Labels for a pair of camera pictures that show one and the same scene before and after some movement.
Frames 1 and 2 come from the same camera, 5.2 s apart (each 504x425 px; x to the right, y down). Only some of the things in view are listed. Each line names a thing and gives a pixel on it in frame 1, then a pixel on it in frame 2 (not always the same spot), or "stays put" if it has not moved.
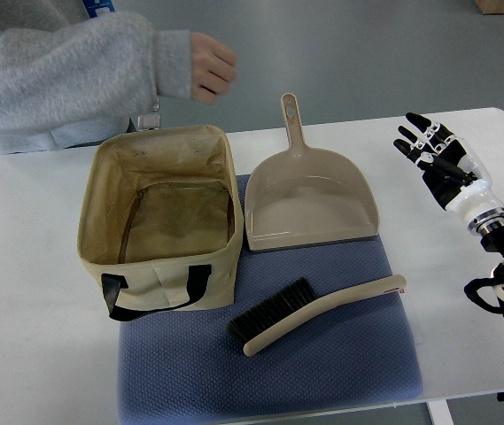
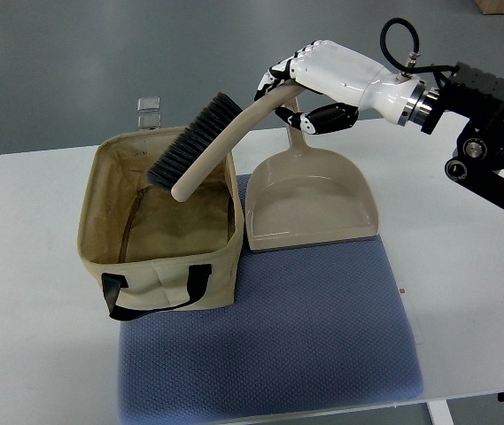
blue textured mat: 187,364 stays put
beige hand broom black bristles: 263,321 → 208,137
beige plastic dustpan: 298,197 stays put
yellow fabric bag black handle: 161,220 stays put
